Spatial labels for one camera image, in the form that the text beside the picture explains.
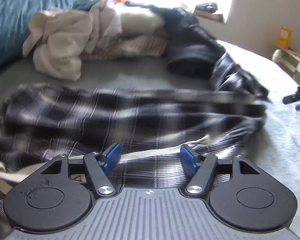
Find black white plaid shirt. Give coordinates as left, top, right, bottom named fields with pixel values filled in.
left=0, top=57, right=269, bottom=188

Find dark clothes on windowsill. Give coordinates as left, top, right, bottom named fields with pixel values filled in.
left=195, top=2, right=218, bottom=14

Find yellow box on shelf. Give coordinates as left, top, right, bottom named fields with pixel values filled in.
left=276, top=26, right=292, bottom=49

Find dark navy garment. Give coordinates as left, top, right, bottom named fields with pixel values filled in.
left=151, top=8, right=226, bottom=80

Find pink striped folded cloth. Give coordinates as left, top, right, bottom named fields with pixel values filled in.
left=81, top=35, right=168, bottom=61

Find beige crumpled garment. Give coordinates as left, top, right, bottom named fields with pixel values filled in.
left=23, top=0, right=122, bottom=81

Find teal blue duvet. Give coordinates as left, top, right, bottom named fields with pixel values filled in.
left=0, top=0, right=99, bottom=69

